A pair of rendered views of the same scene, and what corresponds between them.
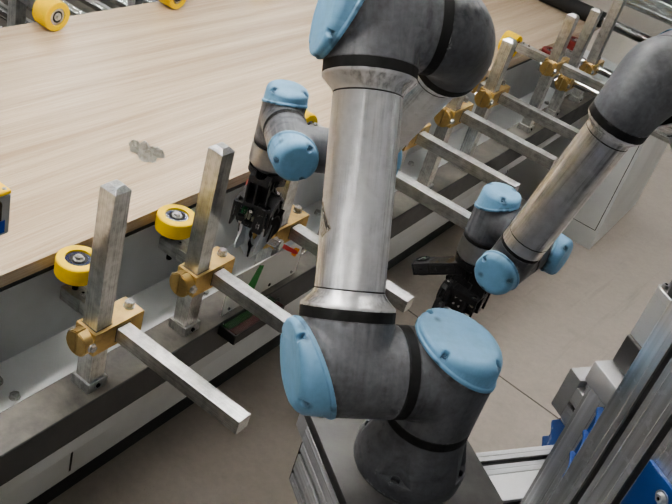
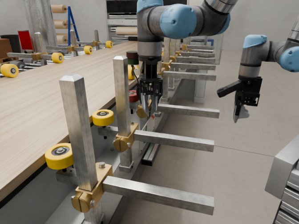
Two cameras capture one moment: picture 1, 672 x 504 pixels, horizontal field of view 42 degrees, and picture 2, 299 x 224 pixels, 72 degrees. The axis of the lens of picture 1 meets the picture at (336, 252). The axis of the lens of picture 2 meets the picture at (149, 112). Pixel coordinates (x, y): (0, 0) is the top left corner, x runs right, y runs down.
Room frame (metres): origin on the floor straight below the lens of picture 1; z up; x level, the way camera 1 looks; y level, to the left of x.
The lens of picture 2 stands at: (0.70, 0.27, 1.24)
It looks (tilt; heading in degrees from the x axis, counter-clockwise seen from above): 25 degrees down; 350
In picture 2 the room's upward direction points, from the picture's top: straight up
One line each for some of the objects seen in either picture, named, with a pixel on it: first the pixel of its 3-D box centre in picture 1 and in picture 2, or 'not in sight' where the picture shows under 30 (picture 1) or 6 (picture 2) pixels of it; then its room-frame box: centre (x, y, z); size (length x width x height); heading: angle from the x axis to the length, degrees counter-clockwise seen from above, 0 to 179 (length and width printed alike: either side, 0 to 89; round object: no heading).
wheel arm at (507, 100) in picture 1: (531, 112); (193, 54); (2.46, -0.43, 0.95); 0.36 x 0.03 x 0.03; 64
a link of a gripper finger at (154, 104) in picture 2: (257, 244); (154, 106); (1.34, 0.14, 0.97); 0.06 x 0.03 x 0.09; 174
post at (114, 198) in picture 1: (100, 300); (86, 169); (1.13, 0.36, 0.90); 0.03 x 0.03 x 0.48; 64
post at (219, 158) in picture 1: (199, 252); (123, 124); (1.36, 0.25, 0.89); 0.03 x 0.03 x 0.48; 64
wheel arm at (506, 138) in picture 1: (475, 121); (181, 58); (2.27, -0.26, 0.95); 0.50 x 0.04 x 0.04; 64
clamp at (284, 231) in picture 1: (279, 227); (145, 107); (1.60, 0.14, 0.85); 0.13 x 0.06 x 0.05; 154
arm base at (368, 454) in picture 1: (418, 435); not in sight; (0.85, -0.18, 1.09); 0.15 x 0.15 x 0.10
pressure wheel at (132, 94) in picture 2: not in sight; (131, 102); (1.65, 0.20, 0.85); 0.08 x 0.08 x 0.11
